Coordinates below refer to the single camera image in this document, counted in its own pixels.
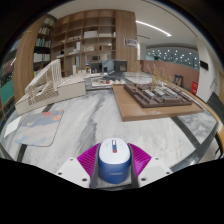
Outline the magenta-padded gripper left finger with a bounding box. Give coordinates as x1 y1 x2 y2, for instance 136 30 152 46
55 143 101 189

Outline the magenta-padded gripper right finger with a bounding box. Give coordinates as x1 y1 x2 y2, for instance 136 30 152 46
128 143 173 188

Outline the white and blue computer mouse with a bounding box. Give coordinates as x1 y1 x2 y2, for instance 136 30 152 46
97 137 132 185

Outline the pastel printed mouse pad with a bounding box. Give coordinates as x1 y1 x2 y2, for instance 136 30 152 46
13 109 65 148

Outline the brown wooden architectural model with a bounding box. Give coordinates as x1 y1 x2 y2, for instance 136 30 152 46
112 61 205 123

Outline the white architectural model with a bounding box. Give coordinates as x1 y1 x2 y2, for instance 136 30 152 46
14 59 88 116

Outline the red standing sign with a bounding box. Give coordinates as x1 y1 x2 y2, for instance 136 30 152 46
190 80 199 96

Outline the dark bookshelf with colourful books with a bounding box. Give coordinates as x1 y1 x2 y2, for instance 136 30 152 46
0 49 17 111

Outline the grey building model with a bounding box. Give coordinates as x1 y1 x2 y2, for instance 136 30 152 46
90 59 128 75

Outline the small ceiling spotlights group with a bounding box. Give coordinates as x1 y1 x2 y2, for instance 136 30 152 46
146 48 201 66

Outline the wooden shelf unit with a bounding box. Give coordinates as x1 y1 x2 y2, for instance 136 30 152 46
13 9 138 94

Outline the long ceiling light strip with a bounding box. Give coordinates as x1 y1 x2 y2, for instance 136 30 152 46
135 20 173 38

